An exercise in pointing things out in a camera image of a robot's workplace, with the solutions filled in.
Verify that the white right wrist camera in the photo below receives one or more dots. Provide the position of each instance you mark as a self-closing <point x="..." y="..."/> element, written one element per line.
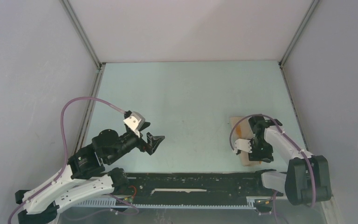
<point x="242" y="145"/>

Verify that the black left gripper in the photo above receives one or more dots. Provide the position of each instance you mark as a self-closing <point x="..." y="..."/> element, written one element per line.
<point x="154" y="141"/>

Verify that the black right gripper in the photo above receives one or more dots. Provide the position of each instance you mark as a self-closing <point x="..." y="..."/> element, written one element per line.
<point x="256" y="156"/>

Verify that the beige cloth napkin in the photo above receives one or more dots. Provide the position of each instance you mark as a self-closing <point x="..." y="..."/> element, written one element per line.
<point x="243" y="131"/>

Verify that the orange plastic fork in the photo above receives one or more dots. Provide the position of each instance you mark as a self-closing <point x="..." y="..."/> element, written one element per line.
<point x="238" y="131"/>

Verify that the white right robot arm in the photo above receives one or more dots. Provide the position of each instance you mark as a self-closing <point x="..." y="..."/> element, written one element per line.
<point x="293" y="164"/>

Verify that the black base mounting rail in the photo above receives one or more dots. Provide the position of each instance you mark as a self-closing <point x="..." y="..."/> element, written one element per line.
<point x="194" y="189"/>

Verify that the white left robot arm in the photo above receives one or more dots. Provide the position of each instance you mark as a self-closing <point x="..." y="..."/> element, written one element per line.
<point x="84" y="176"/>

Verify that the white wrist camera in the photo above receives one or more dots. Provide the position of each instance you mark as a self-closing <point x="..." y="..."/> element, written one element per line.
<point x="134" y="121"/>
<point x="242" y="145"/>

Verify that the aluminium corner frame post right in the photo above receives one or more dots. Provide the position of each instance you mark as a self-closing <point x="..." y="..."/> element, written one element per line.
<point x="299" y="31"/>

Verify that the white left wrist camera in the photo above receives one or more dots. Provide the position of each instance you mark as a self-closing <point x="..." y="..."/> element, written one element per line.
<point x="134" y="121"/>

